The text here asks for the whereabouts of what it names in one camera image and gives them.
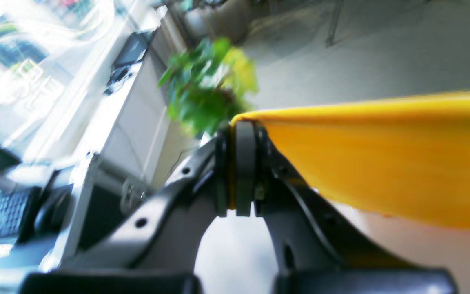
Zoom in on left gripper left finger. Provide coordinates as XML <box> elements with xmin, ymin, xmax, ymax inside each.
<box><xmin>19</xmin><ymin>131</ymin><xmax>229</xmax><ymax>294</ymax></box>

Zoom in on orange yellow T-shirt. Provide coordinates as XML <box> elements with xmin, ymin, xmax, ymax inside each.
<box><xmin>232</xmin><ymin>91</ymin><xmax>470</xmax><ymax>229</ymax></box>

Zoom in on black computer keyboard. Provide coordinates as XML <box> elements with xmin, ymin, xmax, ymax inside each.
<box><xmin>0</xmin><ymin>187</ymin><xmax>42</xmax><ymax>244</ymax></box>

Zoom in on green potted plant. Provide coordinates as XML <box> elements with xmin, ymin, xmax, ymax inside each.
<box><xmin>158</xmin><ymin>37</ymin><xmax>259</xmax><ymax>138</ymax></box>

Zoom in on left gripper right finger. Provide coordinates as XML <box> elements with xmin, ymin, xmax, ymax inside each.
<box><xmin>235</xmin><ymin>121</ymin><xmax>458</xmax><ymax>294</ymax></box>

